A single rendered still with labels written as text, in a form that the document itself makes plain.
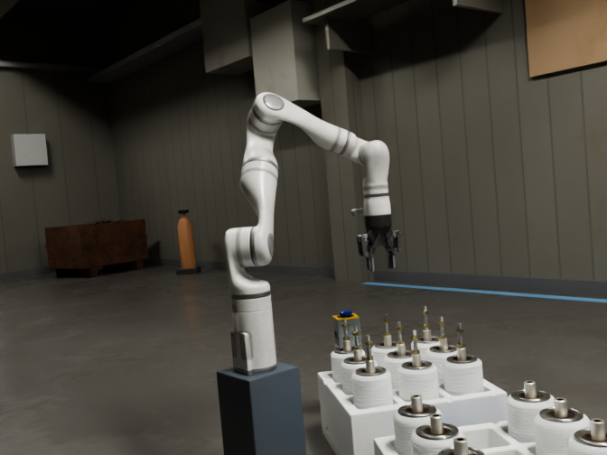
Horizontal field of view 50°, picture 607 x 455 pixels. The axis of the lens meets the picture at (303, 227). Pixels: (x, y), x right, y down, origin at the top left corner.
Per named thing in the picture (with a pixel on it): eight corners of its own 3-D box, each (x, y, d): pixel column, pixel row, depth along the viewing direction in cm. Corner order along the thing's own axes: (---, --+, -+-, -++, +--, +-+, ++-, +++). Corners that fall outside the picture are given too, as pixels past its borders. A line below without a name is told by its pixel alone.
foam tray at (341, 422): (356, 491, 151) (350, 414, 150) (322, 433, 190) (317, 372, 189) (512, 465, 158) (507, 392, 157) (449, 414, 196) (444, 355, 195)
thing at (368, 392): (370, 456, 153) (364, 380, 153) (350, 443, 162) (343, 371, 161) (404, 445, 158) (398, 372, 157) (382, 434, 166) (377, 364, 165)
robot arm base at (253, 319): (252, 376, 145) (245, 301, 144) (229, 370, 152) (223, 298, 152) (284, 366, 151) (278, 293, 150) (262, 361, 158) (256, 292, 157)
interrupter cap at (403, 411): (404, 421, 124) (404, 417, 124) (393, 409, 132) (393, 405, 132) (442, 416, 125) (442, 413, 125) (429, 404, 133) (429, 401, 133)
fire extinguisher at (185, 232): (208, 272, 666) (201, 208, 663) (183, 275, 649) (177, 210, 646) (193, 271, 689) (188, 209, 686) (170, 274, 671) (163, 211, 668)
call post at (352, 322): (345, 422, 197) (337, 320, 195) (340, 414, 204) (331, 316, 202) (368, 419, 198) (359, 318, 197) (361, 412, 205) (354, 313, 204)
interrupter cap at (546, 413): (552, 426, 115) (552, 422, 115) (532, 413, 123) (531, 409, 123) (592, 421, 116) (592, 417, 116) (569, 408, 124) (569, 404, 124)
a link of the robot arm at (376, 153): (395, 195, 178) (383, 195, 186) (390, 138, 177) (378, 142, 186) (370, 197, 176) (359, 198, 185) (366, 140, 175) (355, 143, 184)
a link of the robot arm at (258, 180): (275, 158, 159) (237, 162, 161) (266, 250, 143) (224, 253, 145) (282, 182, 166) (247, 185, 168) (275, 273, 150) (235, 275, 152)
